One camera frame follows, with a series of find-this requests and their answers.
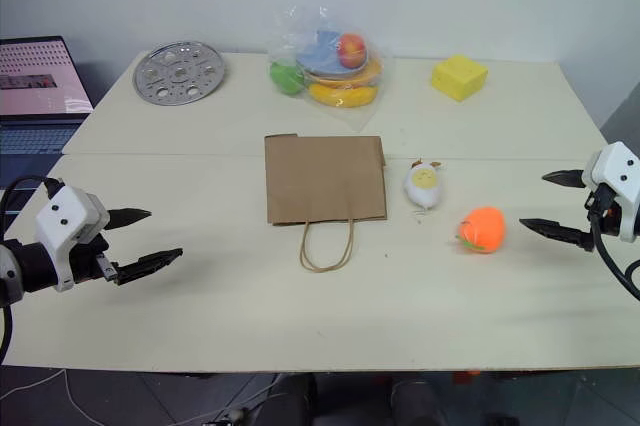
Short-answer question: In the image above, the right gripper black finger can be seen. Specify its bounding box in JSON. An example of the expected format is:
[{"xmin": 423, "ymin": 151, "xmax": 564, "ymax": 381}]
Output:
[
  {"xmin": 518, "ymin": 216, "xmax": 597, "ymax": 254},
  {"xmin": 541, "ymin": 169, "xmax": 587, "ymax": 191}
]

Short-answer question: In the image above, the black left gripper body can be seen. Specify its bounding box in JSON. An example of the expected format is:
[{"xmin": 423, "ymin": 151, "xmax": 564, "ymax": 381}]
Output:
[{"xmin": 67, "ymin": 200, "xmax": 121, "ymax": 287}]

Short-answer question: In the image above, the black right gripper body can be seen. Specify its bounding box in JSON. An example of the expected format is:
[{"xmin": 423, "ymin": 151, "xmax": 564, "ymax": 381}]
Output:
[{"xmin": 584, "ymin": 184, "xmax": 624, "ymax": 237}]

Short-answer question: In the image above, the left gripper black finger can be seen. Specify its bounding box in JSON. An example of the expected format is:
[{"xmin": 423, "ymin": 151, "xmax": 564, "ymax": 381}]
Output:
[
  {"xmin": 117, "ymin": 247, "xmax": 184, "ymax": 289},
  {"xmin": 107, "ymin": 207, "xmax": 153, "ymax": 233}
]

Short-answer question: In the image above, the clear plastic bag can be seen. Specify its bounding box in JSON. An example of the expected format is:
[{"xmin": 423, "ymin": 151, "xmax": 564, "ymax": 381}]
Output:
[{"xmin": 265, "ymin": 4, "xmax": 395, "ymax": 133}]

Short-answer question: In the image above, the orange toy fruit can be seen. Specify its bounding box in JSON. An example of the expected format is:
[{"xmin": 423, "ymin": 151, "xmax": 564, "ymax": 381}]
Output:
[{"xmin": 455, "ymin": 205, "xmax": 508, "ymax": 254}]

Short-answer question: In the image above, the white egg plush toy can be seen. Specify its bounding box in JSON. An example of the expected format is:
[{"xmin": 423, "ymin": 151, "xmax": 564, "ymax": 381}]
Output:
[{"xmin": 402, "ymin": 159, "xmax": 447, "ymax": 220}]

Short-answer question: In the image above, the yellow cheese-shaped sponge block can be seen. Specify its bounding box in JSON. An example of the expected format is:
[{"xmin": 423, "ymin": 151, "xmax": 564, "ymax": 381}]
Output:
[{"xmin": 430, "ymin": 52, "xmax": 490, "ymax": 105}]

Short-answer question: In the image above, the round perforated metal steamer plate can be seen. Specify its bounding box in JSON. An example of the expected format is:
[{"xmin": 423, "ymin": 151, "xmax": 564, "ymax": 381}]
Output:
[{"xmin": 132, "ymin": 40, "xmax": 228, "ymax": 107}]

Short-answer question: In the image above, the open laptop with pink screen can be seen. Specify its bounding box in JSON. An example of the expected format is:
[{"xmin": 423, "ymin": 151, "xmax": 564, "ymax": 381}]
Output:
[{"xmin": 0, "ymin": 35, "xmax": 95, "ymax": 158}]

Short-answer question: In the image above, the green toy fruit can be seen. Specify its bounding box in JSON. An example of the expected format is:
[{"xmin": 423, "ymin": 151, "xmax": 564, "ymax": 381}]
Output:
[{"xmin": 269, "ymin": 61, "xmax": 304, "ymax": 96}]

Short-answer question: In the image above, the dark rounded shape under table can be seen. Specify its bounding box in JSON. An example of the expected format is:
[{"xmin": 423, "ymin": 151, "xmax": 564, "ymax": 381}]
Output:
[{"xmin": 391, "ymin": 377, "xmax": 447, "ymax": 426}]

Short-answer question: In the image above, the orange yellow toy plate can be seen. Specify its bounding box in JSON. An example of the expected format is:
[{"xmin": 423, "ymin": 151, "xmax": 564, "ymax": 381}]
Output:
[{"xmin": 304, "ymin": 57, "xmax": 387, "ymax": 90}]

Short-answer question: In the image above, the yellow toy banana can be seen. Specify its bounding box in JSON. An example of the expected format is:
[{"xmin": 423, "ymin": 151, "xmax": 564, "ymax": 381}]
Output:
[{"xmin": 306, "ymin": 81, "xmax": 380, "ymax": 109}]

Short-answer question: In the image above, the blue toy plate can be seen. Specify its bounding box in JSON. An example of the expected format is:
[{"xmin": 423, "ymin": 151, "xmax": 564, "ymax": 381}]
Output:
[{"xmin": 295, "ymin": 30, "xmax": 369, "ymax": 79}]

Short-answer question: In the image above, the red toy apple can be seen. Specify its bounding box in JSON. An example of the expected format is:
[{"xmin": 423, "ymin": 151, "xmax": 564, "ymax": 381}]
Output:
[{"xmin": 335, "ymin": 33, "xmax": 369, "ymax": 70}]

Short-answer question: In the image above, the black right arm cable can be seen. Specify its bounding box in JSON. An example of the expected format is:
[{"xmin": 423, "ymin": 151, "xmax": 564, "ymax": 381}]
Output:
[{"xmin": 591, "ymin": 184, "xmax": 640, "ymax": 304}]

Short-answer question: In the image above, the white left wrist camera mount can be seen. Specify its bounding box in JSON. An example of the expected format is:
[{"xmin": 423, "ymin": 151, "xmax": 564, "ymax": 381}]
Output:
[{"xmin": 34, "ymin": 186, "xmax": 109, "ymax": 294}]

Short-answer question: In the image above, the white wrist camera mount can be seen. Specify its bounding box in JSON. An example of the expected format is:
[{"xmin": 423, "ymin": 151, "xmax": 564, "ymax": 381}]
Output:
[
  {"xmin": 582, "ymin": 141, "xmax": 640, "ymax": 243},
  {"xmin": 34, "ymin": 186, "xmax": 109, "ymax": 294}
]

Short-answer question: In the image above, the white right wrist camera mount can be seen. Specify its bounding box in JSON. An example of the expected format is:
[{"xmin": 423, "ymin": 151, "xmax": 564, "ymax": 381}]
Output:
[{"xmin": 582, "ymin": 141, "xmax": 640, "ymax": 243}]

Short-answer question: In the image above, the thin white floor cable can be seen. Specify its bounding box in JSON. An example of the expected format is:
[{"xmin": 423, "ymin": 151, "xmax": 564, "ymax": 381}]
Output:
[{"xmin": 61, "ymin": 368, "xmax": 102, "ymax": 426}]

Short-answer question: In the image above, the brown paper bag with handles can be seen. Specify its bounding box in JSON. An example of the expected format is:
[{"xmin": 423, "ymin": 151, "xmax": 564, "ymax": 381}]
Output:
[{"xmin": 263, "ymin": 132, "xmax": 389, "ymax": 274}]

